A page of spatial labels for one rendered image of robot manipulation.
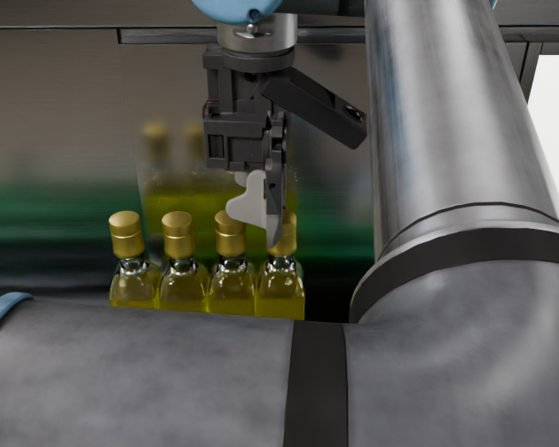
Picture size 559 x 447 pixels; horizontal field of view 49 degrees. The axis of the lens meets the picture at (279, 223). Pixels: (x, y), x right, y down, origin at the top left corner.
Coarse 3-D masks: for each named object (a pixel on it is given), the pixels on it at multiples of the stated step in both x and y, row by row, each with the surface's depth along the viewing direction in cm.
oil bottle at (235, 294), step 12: (216, 264) 73; (252, 264) 74; (216, 276) 72; (228, 276) 71; (240, 276) 72; (252, 276) 72; (216, 288) 71; (228, 288) 71; (240, 288) 71; (252, 288) 72; (216, 300) 72; (228, 300) 72; (240, 300) 72; (252, 300) 72; (216, 312) 73; (228, 312) 73; (240, 312) 73; (252, 312) 73
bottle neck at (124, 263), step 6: (120, 258) 70; (132, 258) 70; (138, 258) 71; (120, 264) 71; (126, 264) 70; (132, 264) 71; (138, 264) 71; (144, 264) 72; (120, 270) 72; (126, 270) 71; (132, 270) 71; (138, 270) 71
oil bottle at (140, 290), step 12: (120, 276) 71; (132, 276) 71; (144, 276) 72; (156, 276) 73; (120, 288) 71; (132, 288) 71; (144, 288) 71; (156, 288) 73; (120, 300) 72; (132, 300) 72; (144, 300) 72; (156, 300) 72
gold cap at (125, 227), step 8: (112, 216) 69; (120, 216) 69; (128, 216) 69; (136, 216) 69; (112, 224) 68; (120, 224) 68; (128, 224) 68; (136, 224) 68; (112, 232) 68; (120, 232) 68; (128, 232) 68; (136, 232) 69; (112, 240) 69; (120, 240) 68; (128, 240) 68; (136, 240) 69; (120, 248) 69; (128, 248) 69; (136, 248) 69; (144, 248) 71; (120, 256) 70; (128, 256) 69; (136, 256) 70
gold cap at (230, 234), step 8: (216, 216) 69; (224, 216) 69; (216, 224) 69; (224, 224) 68; (232, 224) 68; (240, 224) 68; (216, 232) 69; (224, 232) 68; (232, 232) 68; (240, 232) 69; (224, 240) 69; (232, 240) 69; (240, 240) 69; (216, 248) 71; (224, 248) 69; (232, 248) 69; (240, 248) 70; (232, 256) 70
